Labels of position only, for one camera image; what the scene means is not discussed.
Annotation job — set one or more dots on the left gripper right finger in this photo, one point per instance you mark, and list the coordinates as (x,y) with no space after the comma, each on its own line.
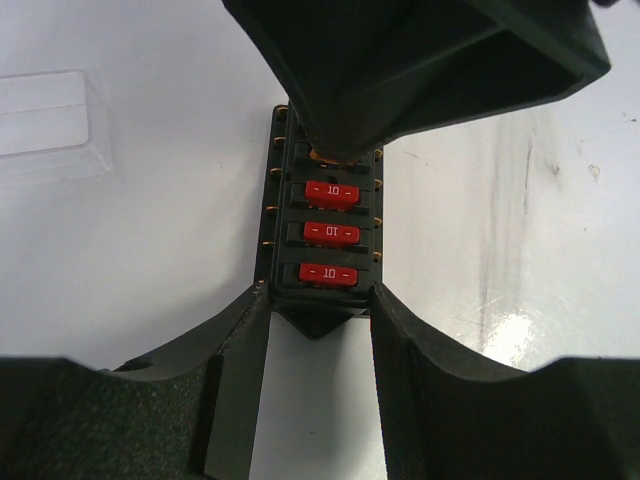
(448,412)

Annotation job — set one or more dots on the red fuse middle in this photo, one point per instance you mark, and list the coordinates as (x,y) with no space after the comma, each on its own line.
(331,235)

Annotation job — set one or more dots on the black fuse box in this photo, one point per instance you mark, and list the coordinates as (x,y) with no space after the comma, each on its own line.
(315,310)

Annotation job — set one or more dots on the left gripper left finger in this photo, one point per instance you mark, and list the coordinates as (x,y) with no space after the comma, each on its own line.
(185,410)

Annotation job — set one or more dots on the red fuse near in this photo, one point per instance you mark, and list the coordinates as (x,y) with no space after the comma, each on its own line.
(328,275)

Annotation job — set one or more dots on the red fuse far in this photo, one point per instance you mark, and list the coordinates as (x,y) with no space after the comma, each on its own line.
(331,195)

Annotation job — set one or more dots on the orange blade fuse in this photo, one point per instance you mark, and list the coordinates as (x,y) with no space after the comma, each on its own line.
(330,159)

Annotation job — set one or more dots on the clear plastic fuse box cover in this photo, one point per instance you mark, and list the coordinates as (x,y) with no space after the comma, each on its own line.
(54,127)

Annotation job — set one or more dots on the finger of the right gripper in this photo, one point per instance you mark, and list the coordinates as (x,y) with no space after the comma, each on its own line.
(361,74)

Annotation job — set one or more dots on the red fuse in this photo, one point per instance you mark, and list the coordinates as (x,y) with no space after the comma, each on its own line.
(331,195)
(328,275)
(331,235)

